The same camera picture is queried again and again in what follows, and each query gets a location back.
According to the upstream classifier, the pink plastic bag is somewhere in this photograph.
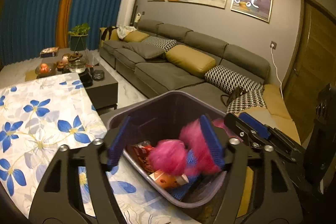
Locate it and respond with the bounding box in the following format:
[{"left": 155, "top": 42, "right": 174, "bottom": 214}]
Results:
[
  {"left": 148, "top": 139, "right": 188, "bottom": 176},
  {"left": 178, "top": 118, "right": 240, "bottom": 174}
]

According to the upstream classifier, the potted plant in green pot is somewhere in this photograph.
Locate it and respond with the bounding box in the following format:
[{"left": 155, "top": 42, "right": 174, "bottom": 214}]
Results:
[{"left": 68, "top": 23, "right": 90, "bottom": 51}]

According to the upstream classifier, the dark handbag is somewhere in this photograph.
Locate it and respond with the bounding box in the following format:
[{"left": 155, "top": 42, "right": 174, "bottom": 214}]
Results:
[{"left": 220, "top": 86, "right": 247, "bottom": 106}]

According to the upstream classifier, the black hot plate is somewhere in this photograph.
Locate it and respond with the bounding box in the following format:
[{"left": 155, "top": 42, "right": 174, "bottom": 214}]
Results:
[{"left": 79, "top": 70, "right": 93, "bottom": 84}]

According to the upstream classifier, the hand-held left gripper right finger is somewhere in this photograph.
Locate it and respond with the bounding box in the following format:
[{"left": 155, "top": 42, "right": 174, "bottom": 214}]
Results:
[{"left": 200, "top": 114, "right": 301, "bottom": 224}]

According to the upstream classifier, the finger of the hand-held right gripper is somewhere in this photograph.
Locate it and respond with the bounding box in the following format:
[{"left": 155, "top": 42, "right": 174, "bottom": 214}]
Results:
[
  {"left": 239, "top": 112, "right": 271, "bottom": 140},
  {"left": 224, "top": 113, "right": 264, "bottom": 149}
]

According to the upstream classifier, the fruit bowl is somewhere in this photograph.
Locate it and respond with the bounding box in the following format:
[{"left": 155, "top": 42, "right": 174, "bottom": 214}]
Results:
[{"left": 35, "top": 63, "right": 57, "bottom": 76}]

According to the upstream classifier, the red and white plastic bag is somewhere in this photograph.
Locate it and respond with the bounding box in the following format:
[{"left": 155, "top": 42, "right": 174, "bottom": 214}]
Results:
[{"left": 127, "top": 144, "right": 158, "bottom": 174}]

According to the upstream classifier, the white cloth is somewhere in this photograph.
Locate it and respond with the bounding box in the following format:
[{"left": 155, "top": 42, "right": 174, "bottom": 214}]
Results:
[{"left": 117, "top": 26, "right": 137, "bottom": 39}]

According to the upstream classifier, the grey cushion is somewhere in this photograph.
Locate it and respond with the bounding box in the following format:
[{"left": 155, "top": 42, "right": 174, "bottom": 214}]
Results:
[{"left": 122, "top": 42, "right": 167, "bottom": 60}]

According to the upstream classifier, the dark garment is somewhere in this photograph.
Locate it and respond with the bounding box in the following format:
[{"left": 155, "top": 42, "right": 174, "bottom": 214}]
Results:
[{"left": 100, "top": 27, "right": 118, "bottom": 41}]

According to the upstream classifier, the wooden door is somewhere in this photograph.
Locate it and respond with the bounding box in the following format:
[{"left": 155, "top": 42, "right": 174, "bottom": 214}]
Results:
[{"left": 282, "top": 0, "right": 336, "bottom": 111}]

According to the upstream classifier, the grey plastic bin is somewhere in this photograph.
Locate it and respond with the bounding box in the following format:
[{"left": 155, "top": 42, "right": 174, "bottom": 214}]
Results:
[{"left": 108, "top": 91, "right": 252, "bottom": 209}]

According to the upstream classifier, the large blue foam net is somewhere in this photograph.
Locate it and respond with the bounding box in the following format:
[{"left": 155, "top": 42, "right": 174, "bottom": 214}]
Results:
[{"left": 168, "top": 177, "right": 200, "bottom": 201}]

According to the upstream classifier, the large yellow seat cushion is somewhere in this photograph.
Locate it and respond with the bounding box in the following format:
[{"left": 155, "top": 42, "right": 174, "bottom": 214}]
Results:
[{"left": 261, "top": 84, "right": 301, "bottom": 144}]

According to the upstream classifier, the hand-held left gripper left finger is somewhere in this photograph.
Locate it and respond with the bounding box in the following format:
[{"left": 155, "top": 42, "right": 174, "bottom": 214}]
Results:
[{"left": 28, "top": 116, "right": 132, "bottom": 224}]

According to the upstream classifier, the white and orange paper cup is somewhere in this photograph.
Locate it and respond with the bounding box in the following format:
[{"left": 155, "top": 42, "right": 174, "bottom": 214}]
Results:
[{"left": 149, "top": 170, "right": 189, "bottom": 189}]

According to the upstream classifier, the orange curtain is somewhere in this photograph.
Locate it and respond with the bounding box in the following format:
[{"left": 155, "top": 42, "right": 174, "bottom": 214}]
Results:
[{"left": 56, "top": 0, "right": 84, "bottom": 48}]

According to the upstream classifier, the flat printed box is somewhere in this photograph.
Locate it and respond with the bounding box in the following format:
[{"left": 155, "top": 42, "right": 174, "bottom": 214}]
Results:
[{"left": 40, "top": 47, "right": 59, "bottom": 58}]

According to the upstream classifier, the dark coffee table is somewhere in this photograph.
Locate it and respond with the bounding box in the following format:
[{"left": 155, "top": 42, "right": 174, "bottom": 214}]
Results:
[{"left": 25, "top": 63, "right": 118, "bottom": 110}]

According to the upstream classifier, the white standing air conditioner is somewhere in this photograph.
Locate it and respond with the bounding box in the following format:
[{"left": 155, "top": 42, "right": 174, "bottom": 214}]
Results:
[{"left": 116, "top": 0, "right": 138, "bottom": 28}]

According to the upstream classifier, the grey sofa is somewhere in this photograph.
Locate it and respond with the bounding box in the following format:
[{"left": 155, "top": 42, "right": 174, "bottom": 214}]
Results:
[{"left": 99, "top": 20, "right": 301, "bottom": 146}]

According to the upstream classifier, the grey floor mat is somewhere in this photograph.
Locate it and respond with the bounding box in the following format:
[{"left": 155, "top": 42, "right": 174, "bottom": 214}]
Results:
[{"left": 0, "top": 48, "right": 100, "bottom": 75}]

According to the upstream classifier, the white cable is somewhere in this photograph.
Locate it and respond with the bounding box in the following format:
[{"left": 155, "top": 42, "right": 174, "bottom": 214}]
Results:
[{"left": 272, "top": 47, "right": 285, "bottom": 94}]

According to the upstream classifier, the black and white patterned cushion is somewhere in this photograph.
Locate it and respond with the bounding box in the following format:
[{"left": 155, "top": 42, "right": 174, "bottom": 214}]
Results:
[
  {"left": 142, "top": 36, "right": 177, "bottom": 52},
  {"left": 204, "top": 65, "right": 264, "bottom": 94},
  {"left": 226, "top": 90, "right": 266, "bottom": 115}
]

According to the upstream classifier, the glass kettle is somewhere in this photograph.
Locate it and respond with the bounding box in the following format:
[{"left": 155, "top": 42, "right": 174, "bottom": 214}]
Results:
[{"left": 69, "top": 60, "right": 87, "bottom": 73}]

